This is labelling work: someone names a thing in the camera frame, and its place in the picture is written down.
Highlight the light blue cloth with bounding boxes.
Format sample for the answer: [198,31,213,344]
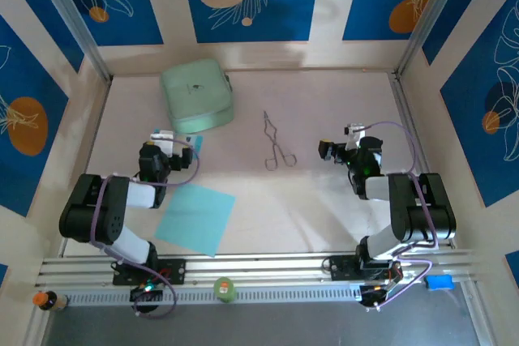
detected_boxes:
[154,182,237,258]

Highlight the blue snack packet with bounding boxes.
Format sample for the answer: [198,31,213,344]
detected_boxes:
[174,133,205,153]

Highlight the mint green zipper case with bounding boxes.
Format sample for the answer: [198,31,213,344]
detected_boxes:
[159,58,236,135]

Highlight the black controller board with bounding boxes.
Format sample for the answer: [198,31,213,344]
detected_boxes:
[358,284,393,307]
[129,285,164,303]

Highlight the blue rectangular box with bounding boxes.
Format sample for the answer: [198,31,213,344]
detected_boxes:
[424,274,454,292]

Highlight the brown bottle orange cap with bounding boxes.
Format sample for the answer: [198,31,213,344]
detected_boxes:
[32,289,69,313]

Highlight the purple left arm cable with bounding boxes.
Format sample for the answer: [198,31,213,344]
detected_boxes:
[89,138,199,320]

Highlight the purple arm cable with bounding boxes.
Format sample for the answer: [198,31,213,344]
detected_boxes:
[358,121,441,310]
[89,138,199,320]

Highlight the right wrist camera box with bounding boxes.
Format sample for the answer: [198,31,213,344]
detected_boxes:
[344,122,364,148]

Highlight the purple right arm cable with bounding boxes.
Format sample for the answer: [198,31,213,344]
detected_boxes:
[358,121,441,310]

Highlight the metal wire tongs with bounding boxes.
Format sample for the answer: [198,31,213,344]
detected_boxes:
[262,109,298,170]

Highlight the aluminium side rail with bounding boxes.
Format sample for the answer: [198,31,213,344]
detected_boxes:
[388,71,457,252]
[58,78,114,258]

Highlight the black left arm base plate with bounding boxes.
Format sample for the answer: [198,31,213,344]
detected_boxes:
[112,258,187,286]

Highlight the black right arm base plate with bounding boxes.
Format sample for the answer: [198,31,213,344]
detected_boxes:
[328,254,405,282]

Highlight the aluminium mounting rail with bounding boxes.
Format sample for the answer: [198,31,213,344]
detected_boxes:
[34,250,486,288]

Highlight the grey slotted cable duct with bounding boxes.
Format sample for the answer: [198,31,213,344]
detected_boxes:
[60,284,366,306]

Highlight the aluminium frame post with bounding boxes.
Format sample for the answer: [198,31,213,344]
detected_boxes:
[395,0,474,78]
[30,0,114,83]

